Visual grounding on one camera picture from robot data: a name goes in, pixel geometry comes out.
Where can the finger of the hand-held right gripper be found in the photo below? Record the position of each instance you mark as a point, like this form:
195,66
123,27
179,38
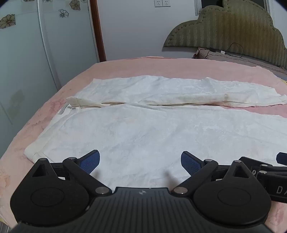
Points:
282,158
251,161

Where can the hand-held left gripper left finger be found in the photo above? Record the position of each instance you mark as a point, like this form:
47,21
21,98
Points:
90,162

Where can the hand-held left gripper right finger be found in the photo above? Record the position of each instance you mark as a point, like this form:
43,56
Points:
190,162

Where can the white pants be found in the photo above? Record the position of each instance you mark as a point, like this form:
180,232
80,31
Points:
134,134

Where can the pink bed sheet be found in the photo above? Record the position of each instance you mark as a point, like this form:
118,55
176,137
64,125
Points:
179,67

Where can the brown pillow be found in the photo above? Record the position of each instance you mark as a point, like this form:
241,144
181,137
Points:
224,58

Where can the flower print glass wardrobe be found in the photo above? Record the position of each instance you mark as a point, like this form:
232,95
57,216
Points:
22,67

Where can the olive upholstered headboard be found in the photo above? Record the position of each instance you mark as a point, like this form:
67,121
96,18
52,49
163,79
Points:
224,29

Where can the white framed window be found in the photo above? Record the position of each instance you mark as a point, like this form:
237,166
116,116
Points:
198,6

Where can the brown wooden door frame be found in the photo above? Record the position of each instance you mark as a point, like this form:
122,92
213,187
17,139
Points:
98,33

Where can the white wall socket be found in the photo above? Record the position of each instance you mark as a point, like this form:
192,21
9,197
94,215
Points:
166,2
158,3

